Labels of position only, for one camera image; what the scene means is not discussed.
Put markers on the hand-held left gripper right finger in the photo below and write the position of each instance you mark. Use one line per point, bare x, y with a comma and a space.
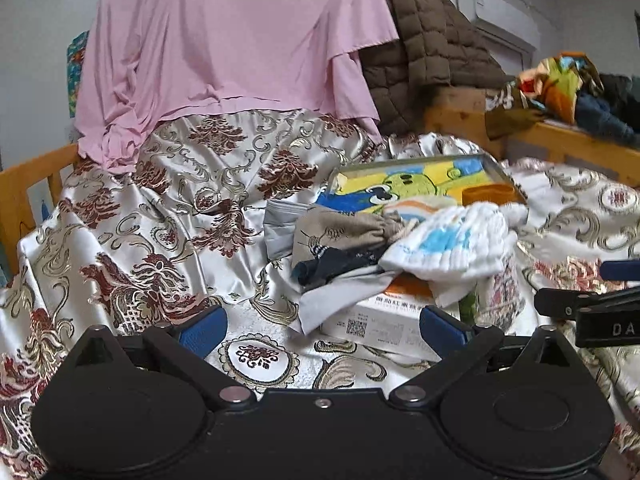
442, 330

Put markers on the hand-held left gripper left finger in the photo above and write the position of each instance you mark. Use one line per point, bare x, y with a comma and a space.
202, 327

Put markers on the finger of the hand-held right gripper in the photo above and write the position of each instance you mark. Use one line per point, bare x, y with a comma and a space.
622, 269
555, 302

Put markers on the white cloth with blue print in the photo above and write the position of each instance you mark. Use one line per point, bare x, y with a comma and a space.
450, 245

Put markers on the dark navy sock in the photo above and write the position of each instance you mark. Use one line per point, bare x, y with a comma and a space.
340, 262

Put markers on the beige embroidered cloth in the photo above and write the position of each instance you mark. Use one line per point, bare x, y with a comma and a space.
330, 232

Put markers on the white cardboard box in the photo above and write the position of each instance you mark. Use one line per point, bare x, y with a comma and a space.
385, 320

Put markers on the grey cloth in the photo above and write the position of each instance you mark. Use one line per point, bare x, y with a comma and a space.
325, 305

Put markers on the orange striped cloth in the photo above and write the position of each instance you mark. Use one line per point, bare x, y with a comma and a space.
425, 206

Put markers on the floral satin bedspread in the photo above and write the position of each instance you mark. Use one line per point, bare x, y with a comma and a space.
150, 210

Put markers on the blue jeans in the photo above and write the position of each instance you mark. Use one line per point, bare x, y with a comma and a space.
600, 115

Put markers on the dark jacket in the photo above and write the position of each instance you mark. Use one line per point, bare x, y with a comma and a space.
622, 92

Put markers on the brown quilted jacket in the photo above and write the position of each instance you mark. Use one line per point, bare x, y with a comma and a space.
435, 50

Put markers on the white air conditioner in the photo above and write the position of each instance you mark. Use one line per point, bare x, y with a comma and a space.
500, 10

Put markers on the pink cloth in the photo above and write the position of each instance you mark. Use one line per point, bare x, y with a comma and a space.
225, 35

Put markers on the wooden bed frame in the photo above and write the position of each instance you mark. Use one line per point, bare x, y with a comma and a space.
550, 142

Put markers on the wooden bed rail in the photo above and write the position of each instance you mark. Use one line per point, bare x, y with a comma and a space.
25, 185

